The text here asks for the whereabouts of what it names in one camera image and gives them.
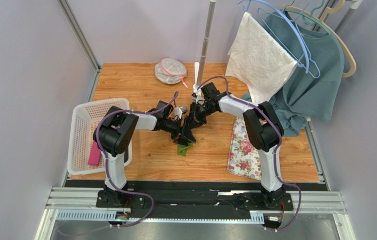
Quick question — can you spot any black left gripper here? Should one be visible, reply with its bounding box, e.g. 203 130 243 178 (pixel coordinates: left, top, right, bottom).
162 117 196 147

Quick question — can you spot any green paper napkin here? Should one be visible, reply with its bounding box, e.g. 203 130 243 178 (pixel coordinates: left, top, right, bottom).
177 143 194 157

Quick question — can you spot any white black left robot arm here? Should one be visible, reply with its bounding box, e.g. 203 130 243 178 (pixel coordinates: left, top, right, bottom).
93 101 197 207

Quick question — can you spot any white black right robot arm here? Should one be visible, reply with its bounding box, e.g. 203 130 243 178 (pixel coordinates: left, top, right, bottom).
187 83 285 209

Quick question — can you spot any pink napkin in basket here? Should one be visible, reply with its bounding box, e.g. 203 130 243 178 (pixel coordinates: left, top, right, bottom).
88 141 102 167

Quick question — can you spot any grey pole with white base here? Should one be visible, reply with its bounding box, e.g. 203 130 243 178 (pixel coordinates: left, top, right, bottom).
192 0 217 101

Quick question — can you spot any white mesh laundry bag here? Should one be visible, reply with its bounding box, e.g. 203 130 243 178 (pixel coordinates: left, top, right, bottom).
154 57 188 88

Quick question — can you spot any floral pattern tray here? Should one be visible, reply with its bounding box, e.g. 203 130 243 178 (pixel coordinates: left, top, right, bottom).
227 118 262 181

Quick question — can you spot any white towel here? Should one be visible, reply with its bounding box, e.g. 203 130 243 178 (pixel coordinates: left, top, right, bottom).
225 12 298 103

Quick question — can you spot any teal t-shirt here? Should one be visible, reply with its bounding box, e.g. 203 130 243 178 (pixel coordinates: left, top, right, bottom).
243 12 345 137

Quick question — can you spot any green hanger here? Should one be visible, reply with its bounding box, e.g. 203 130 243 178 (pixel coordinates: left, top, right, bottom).
281 0 333 35

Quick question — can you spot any wooden hanger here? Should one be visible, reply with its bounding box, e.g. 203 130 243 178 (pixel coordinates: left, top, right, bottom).
279 5 358 79

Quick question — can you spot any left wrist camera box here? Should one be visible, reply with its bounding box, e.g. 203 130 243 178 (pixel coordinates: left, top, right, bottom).
174 107 188 120

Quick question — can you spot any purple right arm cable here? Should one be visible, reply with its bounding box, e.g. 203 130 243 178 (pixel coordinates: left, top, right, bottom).
196 76 303 233

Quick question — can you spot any blue wire hanger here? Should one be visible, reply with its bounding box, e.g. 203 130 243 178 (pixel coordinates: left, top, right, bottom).
237 0 322 79

